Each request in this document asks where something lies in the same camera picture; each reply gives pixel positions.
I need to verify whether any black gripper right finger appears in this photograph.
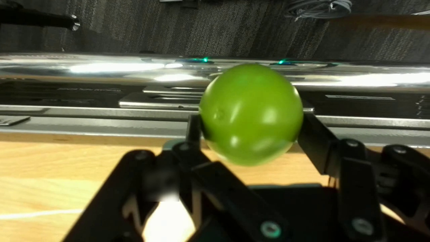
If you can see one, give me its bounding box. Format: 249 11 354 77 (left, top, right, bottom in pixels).
297 112 430 242

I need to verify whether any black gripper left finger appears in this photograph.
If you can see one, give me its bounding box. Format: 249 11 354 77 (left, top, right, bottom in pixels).
62 113 288 242

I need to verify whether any green apple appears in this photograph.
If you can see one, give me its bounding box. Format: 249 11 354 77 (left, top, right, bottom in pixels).
199 63 305 167

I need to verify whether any metal tool cart wooden top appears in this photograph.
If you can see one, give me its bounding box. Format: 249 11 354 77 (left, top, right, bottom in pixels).
0 85 430 242

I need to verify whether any metal cart handle bar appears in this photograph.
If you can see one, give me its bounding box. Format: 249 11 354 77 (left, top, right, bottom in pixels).
0 53 430 94

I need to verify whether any grey cable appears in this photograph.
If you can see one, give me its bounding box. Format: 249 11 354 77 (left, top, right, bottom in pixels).
286 0 355 20

